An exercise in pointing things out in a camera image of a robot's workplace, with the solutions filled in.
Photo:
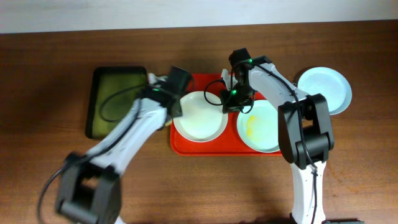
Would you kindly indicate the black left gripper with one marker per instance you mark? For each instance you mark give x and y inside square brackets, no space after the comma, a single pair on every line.
[176,106]

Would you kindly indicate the red plastic tray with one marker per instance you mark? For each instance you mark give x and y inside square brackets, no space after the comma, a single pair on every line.
[228,143]

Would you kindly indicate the light blue plate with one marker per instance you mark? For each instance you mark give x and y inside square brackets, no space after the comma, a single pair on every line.
[331,84]

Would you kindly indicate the light green plate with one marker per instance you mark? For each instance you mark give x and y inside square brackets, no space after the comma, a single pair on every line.
[258,129]

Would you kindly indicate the cream white plate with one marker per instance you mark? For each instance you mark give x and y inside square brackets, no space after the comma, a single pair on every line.
[200,121]

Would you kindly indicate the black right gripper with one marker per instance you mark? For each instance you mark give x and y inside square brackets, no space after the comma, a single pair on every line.
[230,106]

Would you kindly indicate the black tray with green liquid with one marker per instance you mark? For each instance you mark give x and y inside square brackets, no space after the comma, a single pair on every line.
[113,91]

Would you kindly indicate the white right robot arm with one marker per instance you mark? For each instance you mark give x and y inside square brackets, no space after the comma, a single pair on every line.
[305,135]

